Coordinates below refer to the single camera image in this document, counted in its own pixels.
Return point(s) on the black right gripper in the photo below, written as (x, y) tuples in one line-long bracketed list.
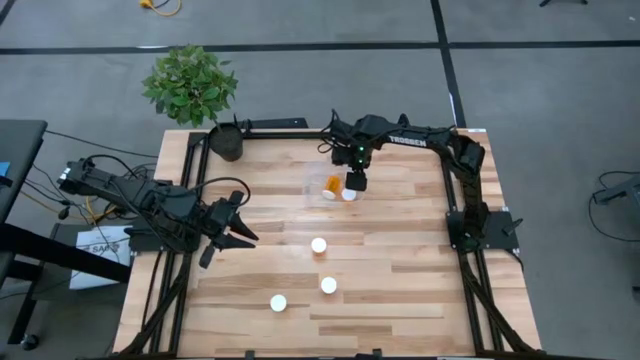
[(357, 180)]

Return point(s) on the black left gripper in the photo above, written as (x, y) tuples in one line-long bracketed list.
[(217, 220)]

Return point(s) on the orange pill bottle white cap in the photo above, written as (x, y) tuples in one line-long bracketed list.
[(328, 285), (332, 184), (348, 195), (278, 303), (318, 245)]

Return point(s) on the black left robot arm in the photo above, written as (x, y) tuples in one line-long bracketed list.
[(130, 192)]

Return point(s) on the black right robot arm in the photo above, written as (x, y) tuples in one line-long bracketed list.
[(410, 140)]

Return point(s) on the clear plastic basket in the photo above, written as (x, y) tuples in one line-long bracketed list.
[(317, 175)]

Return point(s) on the dark round plant pot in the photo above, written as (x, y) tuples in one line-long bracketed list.
[(226, 144)]

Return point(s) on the black rectangular box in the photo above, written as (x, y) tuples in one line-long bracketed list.
[(280, 123)]

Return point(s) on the white paper sign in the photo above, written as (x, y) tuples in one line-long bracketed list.
[(100, 270)]

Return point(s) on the green leafy plant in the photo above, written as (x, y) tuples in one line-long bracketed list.
[(190, 85)]

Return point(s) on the black desk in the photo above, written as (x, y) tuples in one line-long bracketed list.
[(20, 150)]

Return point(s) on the small blue object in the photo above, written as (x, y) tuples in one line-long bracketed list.
[(4, 169)]

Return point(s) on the grey floor stand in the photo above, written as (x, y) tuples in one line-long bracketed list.
[(620, 192)]

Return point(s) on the black aluminium frame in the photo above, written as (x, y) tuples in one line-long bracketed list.
[(280, 134)]

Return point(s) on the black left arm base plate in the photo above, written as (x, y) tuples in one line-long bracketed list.
[(145, 242)]

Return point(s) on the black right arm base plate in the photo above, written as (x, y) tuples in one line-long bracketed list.
[(500, 230)]

